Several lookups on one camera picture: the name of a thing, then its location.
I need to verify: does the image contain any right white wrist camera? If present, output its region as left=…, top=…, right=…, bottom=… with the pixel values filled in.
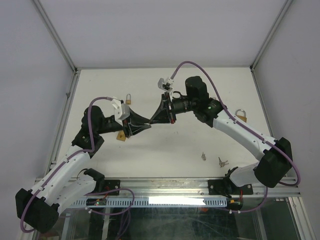
left=157, top=77, right=175, bottom=99

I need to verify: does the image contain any small brass padlock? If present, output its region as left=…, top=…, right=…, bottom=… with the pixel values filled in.
left=125, top=93, right=132, bottom=105

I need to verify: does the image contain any silver key set right centre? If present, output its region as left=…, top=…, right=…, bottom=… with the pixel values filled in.
left=201, top=152, right=207, bottom=161

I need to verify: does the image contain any aluminium front rail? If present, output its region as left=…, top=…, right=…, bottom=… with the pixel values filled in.
left=67, top=176, right=300, bottom=200

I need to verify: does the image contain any silver key set far right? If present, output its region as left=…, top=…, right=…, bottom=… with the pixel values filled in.
left=218, top=157, right=229, bottom=168

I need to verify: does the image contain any silver key set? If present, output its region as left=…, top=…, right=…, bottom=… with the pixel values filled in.
left=218, top=157, right=229, bottom=168
left=201, top=152, right=207, bottom=161

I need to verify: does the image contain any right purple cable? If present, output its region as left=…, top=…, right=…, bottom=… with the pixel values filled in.
left=171, top=60, right=302, bottom=215

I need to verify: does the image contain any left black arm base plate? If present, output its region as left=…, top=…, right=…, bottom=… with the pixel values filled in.
left=84, top=179, right=121, bottom=196

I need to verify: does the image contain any purple cable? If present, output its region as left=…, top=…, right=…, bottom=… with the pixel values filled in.
left=19, top=96, right=137, bottom=233
left=171, top=60, right=302, bottom=215

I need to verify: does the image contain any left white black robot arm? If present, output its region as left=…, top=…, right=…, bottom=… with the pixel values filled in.
left=15, top=103, right=151, bottom=233

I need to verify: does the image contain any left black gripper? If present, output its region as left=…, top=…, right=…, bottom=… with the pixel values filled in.
left=96, top=108, right=151, bottom=138

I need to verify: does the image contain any large brass padlock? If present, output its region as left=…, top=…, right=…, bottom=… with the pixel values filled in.
left=116, top=130, right=127, bottom=142
left=235, top=109, right=247, bottom=123

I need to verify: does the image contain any slotted grey cable duct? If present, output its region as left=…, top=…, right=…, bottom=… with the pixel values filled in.
left=70, top=196, right=227, bottom=209

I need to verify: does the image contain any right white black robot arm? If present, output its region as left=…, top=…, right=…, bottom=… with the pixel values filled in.
left=150, top=76, right=292, bottom=197

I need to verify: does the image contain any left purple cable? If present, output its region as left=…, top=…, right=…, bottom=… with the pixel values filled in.
left=19, top=96, right=137, bottom=233

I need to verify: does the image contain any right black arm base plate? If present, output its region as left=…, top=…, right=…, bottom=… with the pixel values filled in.
left=207, top=178, right=253, bottom=198

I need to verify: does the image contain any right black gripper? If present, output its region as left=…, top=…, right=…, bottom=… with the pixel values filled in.
left=149, top=92, right=197, bottom=125

